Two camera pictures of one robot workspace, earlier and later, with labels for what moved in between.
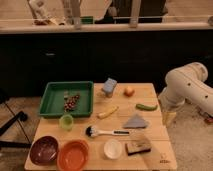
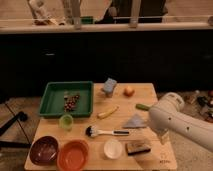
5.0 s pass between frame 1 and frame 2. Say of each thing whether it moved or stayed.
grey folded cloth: stayed
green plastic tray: stayed
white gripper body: moved
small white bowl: stayed
